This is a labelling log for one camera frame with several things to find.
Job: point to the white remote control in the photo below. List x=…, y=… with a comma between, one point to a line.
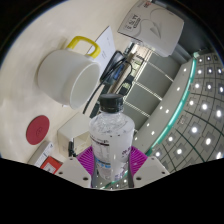
x=43, y=155

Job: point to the white printed cardboard box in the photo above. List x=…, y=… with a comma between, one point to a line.
x=153, y=26

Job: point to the white paper sheet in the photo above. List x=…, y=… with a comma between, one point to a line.
x=105, y=46

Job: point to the clear plastic water bottle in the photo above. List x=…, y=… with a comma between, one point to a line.
x=111, y=143

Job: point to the black desk telephone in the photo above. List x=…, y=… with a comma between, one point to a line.
x=115, y=61

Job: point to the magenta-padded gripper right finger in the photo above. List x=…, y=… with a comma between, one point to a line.
x=138, y=160

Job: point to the beige compartment organizer box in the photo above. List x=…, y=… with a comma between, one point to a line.
x=71, y=131

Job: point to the flat round red coaster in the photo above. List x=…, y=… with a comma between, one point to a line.
x=37, y=130

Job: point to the recessed ceiling lights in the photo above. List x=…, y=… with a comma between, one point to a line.
x=200, y=126

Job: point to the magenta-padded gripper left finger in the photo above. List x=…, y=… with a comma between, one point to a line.
x=85, y=160

